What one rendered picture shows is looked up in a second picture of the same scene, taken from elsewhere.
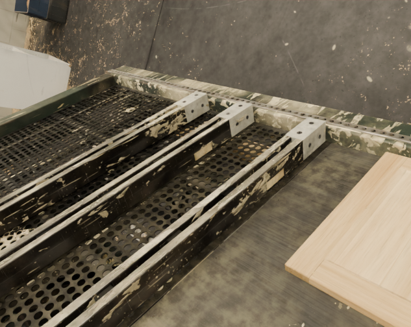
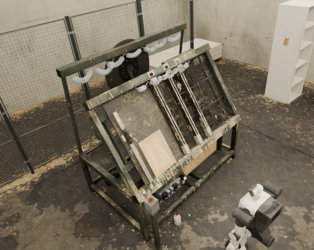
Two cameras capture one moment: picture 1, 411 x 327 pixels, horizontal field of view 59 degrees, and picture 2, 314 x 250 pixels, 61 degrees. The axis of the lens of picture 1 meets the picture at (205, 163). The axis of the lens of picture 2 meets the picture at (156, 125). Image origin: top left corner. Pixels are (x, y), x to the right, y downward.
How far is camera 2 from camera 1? 2.69 m
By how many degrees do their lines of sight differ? 28
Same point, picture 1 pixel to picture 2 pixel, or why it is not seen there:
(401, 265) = (154, 144)
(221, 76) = (242, 159)
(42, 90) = (275, 89)
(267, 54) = (241, 175)
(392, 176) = (170, 157)
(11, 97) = (272, 76)
